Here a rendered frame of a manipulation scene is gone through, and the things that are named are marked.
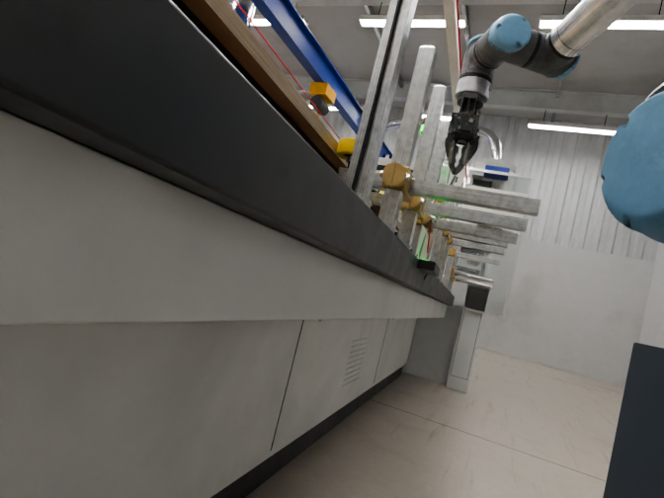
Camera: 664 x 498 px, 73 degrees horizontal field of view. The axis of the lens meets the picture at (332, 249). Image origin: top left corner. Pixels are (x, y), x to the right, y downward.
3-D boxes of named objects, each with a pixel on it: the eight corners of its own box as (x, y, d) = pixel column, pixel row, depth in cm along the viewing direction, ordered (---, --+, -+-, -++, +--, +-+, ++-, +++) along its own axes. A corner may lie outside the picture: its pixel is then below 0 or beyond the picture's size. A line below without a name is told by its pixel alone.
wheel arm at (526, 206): (535, 220, 93) (539, 201, 93) (538, 217, 90) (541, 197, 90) (339, 187, 107) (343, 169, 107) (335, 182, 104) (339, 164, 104)
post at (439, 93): (407, 259, 121) (448, 90, 124) (405, 257, 118) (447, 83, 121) (394, 256, 122) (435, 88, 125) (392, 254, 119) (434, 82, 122)
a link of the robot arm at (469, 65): (477, 27, 121) (461, 44, 130) (467, 71, 120) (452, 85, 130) (509, 38, 122) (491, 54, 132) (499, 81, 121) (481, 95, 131)
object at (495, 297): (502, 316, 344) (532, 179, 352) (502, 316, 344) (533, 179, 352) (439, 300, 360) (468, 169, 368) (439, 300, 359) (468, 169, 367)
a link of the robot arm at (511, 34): (544, 20, 110) (516, 43, 122) (501, 4, 108) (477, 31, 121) (536, 55, 109) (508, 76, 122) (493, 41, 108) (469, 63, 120)
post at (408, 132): (387, 262, 97) (438, 52, 100) (384, 260, 94) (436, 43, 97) (372, 258, 98) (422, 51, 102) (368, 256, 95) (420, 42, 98)
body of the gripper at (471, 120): (446, 132, 121) (456, 90, 122) (448, 143, 129) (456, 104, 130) (475, 135, 118) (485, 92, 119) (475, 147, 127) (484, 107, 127)
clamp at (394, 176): (413, 204, 105) (418, 183, 105) (405, 188, 92) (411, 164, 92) (387, 199, 107) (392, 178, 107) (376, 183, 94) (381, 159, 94)
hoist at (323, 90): (328, 126, 643) (336, 94, 646) (319, 116, 612) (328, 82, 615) (312, 124, 653) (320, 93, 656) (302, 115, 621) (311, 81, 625)
